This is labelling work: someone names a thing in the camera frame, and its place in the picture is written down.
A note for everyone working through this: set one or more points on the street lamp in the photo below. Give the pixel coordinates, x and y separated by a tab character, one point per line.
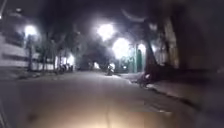
106	31
30	30

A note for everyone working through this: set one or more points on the tree trunk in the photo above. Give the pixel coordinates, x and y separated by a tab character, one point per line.
150	55

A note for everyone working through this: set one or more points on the motorcycle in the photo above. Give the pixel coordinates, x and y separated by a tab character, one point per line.
110	69

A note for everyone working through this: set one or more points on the row of trees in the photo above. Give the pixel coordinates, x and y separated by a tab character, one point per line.
55	53

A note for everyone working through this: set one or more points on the grey asphalt road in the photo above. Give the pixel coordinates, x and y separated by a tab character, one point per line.
90	100

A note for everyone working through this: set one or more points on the raised pavement kerb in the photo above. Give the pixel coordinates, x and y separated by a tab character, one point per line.
173	89

